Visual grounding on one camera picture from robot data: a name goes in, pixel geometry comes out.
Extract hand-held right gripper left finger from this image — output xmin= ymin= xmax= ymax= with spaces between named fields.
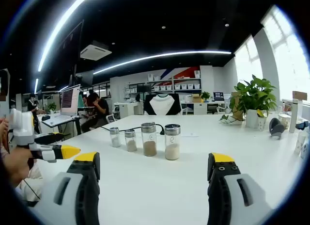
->
xmin=40 ymin=151 xmax=101 ymax=225

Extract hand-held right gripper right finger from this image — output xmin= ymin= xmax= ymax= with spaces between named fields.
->
xmin=207 ymin=152 xmax=273 ymax=225

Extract small seasoning bottle white powder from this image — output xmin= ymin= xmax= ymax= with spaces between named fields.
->
xmin=109 ymin=127 xmax=122 ymax=148

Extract small seasoning bottle tan powder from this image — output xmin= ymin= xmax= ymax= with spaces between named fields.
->
xmin=124 ymin=129 xmax=138 ymax=153

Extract large seasoning bottle white powder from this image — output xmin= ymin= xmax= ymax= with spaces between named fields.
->
xmin=164 ymin=124 xmax=181 ymax=161

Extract large seasoning bottle brown powder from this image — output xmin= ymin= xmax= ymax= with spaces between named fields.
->
xmin=141 ymin=122 xmax=157 ymax=157

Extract tall white bottle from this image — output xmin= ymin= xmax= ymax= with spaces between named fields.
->
xmin=289 ymin=98 xmax=303 ymax=133

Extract white side desk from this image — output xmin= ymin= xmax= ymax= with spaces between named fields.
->
xmin=41 ymin=114 xmax=82 ymax=136

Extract person's light clothing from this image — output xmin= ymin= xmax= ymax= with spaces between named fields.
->
xmin=14 ymin=161 xmax=45 ymax=204

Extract small white cup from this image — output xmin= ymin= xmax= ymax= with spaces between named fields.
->
xmin=257 ymin=115 xmax=267 ymax=131

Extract grey headphones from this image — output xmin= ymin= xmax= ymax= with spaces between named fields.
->
xmin=269 ymin=117 xmax=286 ymax=140

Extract white drawer cabinet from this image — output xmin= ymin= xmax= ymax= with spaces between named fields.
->
xmin=193 ymin=102 xmax=208 ymax=115

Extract white paper cup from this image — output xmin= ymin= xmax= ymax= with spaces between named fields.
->
xmin=294 ymin=131 xmax=307 ymax=155
xmin=301 ymin=137 xmax=310 ymax=160

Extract ceiling air conditioner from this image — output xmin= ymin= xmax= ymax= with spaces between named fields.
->
xmin=79 ymin=40 xmax=112 ymax=61

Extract potted green plant white pot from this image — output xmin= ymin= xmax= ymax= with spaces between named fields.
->
xmin=219 ymin=74 xmax=278 ymax=129

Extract black shelf monitor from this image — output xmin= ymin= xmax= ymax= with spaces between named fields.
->
xmin=137 ymin=83 xmax=152 ymax=93

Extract long ceiling light strip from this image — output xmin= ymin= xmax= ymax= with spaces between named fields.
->
xmin=37 ymin=0 xmax=94 ymax=73

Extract office chair with white shirt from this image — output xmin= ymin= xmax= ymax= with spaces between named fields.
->
xmin=144 ymin=93 xmax=182 ymax=116

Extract white storage shelf with bins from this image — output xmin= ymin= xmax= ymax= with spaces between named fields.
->
xmin=124 ymin=77 xmax=202 ymax=95

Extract curved ceiling light strip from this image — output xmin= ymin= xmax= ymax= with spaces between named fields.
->
xmin=93 ymin=50 xmax=232 ymax=75

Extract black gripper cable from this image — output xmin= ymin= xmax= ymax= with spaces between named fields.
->
xmin=23 ymin=178 xmax=41 ymax=201

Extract black power cable with plug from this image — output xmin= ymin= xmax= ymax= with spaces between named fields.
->
xmin=100 ymin=124 xmax=166 ymax=136

